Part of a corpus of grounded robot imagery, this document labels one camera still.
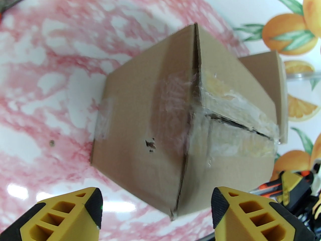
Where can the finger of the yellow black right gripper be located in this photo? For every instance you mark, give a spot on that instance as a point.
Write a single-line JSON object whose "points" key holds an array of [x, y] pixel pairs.
{"points": [[317, 206], [296, 187]]}

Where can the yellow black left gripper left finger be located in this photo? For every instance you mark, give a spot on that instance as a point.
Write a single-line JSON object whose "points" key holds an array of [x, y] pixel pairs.
{"points": [[62, 220]]}

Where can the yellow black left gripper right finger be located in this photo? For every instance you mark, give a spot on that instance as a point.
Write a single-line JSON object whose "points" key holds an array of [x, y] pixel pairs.
{"points": [[245, 222]]}

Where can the orange black utility knife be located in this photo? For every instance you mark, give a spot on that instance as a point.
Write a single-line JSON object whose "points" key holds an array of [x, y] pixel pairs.
{"points": [[268, 186]]}

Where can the brown cardboard express box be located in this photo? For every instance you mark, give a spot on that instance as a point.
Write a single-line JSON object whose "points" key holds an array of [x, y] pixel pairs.
{"points": [[270, 84], [150, 109]]}

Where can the aluminium frame post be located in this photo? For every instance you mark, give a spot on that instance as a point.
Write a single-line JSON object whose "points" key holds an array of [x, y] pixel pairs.
{"points": [[301, 75]]}

